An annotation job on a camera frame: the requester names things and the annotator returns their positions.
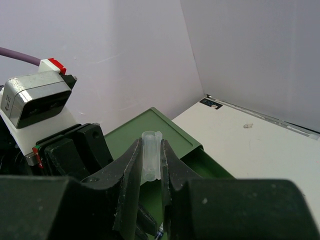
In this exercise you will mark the clear pen cap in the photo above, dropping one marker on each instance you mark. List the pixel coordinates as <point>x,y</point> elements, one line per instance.
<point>151,147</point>

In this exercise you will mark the green drawer cabinet box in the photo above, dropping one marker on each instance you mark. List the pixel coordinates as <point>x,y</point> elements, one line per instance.
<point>151,120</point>

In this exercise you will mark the left black corner label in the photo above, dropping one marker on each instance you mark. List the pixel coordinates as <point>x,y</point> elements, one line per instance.
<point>211,103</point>

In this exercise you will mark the blue pen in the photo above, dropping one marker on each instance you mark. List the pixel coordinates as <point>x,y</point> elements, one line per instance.
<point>160,232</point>

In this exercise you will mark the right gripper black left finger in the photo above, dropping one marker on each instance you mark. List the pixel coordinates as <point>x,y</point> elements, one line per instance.
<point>103,206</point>

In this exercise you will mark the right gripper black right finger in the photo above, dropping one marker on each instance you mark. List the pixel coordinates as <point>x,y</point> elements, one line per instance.
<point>198,208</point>

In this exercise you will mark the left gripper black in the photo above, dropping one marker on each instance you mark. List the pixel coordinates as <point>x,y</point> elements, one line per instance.
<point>78,151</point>

